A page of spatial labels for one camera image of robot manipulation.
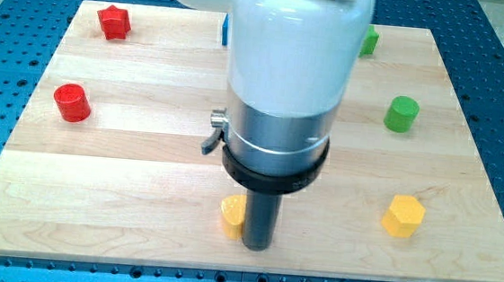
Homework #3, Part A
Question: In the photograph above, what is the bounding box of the blue cube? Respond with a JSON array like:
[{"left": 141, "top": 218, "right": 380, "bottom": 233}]
[{"left": 221, "top": 13, "right": 230, "bottom": 46}]

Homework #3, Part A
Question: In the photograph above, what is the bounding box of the wooden board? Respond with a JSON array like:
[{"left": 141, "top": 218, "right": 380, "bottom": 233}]
[{"left": 0, "top": 1, "right": 504, "bottom": 282}]

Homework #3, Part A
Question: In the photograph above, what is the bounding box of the yellow hexagon block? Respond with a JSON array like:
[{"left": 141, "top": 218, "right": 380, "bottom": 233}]
[{"left": 381, "top": 195, "right": 426, "bottom": 238}]

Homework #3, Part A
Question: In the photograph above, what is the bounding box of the green cylinder block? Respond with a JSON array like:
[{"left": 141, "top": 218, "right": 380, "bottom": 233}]
[{"left": 384, "top": 96, "right": 420, "bottom": 133}]

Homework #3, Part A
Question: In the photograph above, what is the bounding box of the red cylinder block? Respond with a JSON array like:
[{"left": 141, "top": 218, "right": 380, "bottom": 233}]
[{"left": 53, "top": 84, "right": 92, "bottom": 123}]

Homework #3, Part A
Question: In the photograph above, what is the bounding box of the red star block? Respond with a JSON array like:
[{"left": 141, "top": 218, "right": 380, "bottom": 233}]
[{"left": 97, "top": 4, "right": 131, "bottom": 40}]

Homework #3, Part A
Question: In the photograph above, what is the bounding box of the green star block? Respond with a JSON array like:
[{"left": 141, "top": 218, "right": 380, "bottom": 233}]
[{"left": 358, "top": 24, "right": 379, "bottom": 57}]

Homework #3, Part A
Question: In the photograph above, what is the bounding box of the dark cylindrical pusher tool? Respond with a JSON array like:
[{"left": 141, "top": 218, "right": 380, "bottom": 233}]
[{"left": 201, "top": 128, "right": 331, "bottom": 251}]

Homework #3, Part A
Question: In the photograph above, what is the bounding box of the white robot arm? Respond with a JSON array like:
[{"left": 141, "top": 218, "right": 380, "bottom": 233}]
[{"left": 178, "top": 0, "right": 376, "bottom": 176}]

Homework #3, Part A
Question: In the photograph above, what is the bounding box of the yellow heart block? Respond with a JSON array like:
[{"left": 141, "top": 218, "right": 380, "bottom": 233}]
[{"left": 220, "top": 194, "right": 247, "bottom": 240}]

